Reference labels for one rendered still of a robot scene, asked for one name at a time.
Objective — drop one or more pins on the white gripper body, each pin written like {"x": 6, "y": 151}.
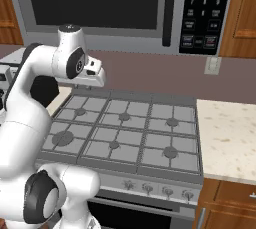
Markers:
{"x": 95, "y": 80}

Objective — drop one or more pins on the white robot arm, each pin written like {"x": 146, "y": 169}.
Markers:
{"x": 23, "y": 129}

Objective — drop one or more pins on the grey microwave door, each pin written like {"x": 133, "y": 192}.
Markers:
{"x": 93, "y": 36}

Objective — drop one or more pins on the grey microwave oven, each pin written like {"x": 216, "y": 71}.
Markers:
{"x": 203, "y": 13}

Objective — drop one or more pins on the black glass oven door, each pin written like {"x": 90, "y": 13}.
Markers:
{"x": 133, "y": 218}

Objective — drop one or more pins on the brown wooden base cupboard door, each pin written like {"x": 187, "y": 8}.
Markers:
{"x": 230, "y": 221}

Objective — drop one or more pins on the grey gas stove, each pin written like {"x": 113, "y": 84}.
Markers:
{"x": 133, "y": 129}

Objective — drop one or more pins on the grey and black small appliance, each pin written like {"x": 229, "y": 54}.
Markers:
{"x": 7, "y": 73}

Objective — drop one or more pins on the grey stove knob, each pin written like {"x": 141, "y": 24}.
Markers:
{"x": 187, "y": 194}
{"x": 128, "y": 184}
{"x": 167, "y": 191}
{"x": 147, "y": 188}

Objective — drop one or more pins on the brown wooden drawer front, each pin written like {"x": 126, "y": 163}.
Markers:
{"x": 235, "y": 194}

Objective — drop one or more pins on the white wall socket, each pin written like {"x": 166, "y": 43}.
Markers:
{"x": 212, "y": 65}

